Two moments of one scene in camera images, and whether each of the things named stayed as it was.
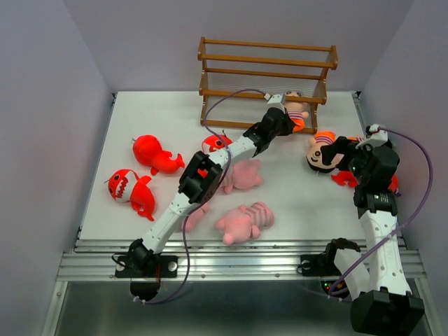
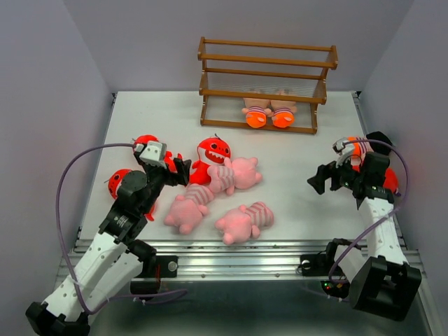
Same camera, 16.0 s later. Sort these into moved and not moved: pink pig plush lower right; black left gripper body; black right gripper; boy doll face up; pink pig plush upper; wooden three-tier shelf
Moved: black left gripper body; black right gripper; boy doll face up
Not moved: pink pig plush upper; wooden three-tier shelf; pink pig plush lower right
